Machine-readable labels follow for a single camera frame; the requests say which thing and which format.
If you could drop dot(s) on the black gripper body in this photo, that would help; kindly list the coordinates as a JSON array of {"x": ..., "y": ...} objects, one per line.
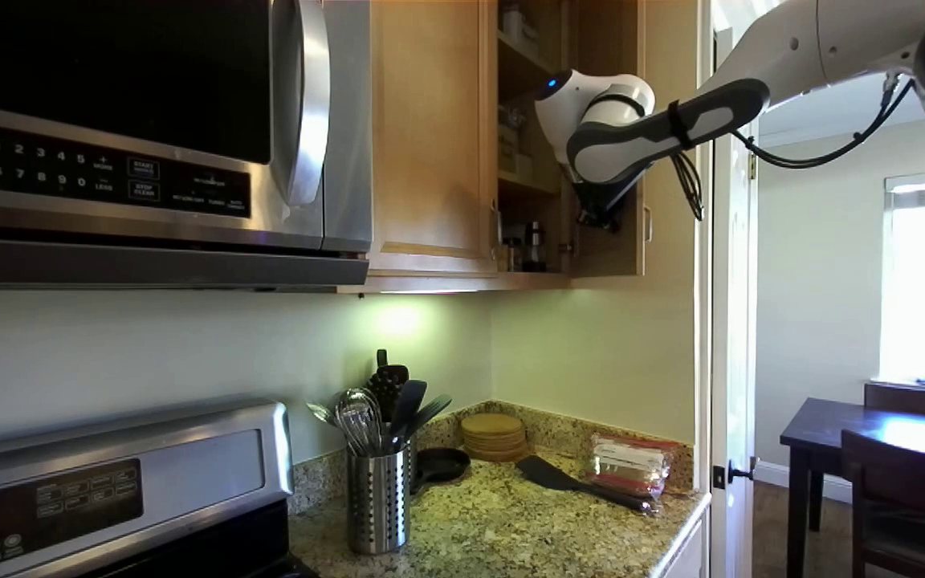
[{"x": 606, "y": 210}]

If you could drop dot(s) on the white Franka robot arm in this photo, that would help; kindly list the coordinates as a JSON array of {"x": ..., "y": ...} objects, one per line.
[{"x": 828, "y": 35}]

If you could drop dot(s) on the dark bottle white cap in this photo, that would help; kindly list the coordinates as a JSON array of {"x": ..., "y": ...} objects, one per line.
[{"x": 533, "y": 245}]

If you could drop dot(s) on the light wood cabinet body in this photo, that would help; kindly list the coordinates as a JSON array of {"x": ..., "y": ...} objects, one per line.
[{"x": 433, "y": 287}]

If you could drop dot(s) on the glass storage jar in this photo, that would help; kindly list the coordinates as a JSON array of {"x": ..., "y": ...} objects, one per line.
[{"x": 516, "y": 144}]

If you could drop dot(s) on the white door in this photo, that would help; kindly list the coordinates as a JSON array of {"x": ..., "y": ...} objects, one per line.
[{"x": 737, "y": 373}]

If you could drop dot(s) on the clear plastic food bag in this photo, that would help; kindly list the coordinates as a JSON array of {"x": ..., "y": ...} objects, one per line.
[{"x": 627, "y": 465}]

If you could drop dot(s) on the black spatula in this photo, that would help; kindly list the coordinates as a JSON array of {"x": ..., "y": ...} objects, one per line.
[{"x": 543, "y": 472}]

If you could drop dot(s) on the black kitchen utensil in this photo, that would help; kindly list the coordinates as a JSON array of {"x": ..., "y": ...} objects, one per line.
[{"x": 411, "y": 405}]

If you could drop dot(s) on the black round dish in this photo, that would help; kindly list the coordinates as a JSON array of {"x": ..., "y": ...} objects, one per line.
[{"x": 446, "y": 465}]

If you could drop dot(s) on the dark wooden table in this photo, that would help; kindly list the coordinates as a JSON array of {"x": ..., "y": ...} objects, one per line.
[{"x": 821, "y": 429}]

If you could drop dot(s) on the steel serving spoon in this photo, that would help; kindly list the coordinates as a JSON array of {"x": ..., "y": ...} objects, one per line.
[{"x": 354, "y": 416}]

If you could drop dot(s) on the dark wooden chair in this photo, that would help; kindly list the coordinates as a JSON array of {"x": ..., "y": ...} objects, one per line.
[
  {"x": 915, "y": 402},
  {"x": 915, "y": 502}
]

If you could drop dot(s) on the perforated steel utensil holder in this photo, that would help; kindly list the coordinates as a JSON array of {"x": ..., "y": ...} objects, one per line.
[{"x": 376, "y": 502}]

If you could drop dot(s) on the stainless steel stove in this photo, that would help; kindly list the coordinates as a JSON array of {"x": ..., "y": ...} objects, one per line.
[{"x": 193, "y": 468}]

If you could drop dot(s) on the stainless steel microwave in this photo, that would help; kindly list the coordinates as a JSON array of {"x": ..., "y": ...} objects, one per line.
[{"x": 111, "y": 73}]

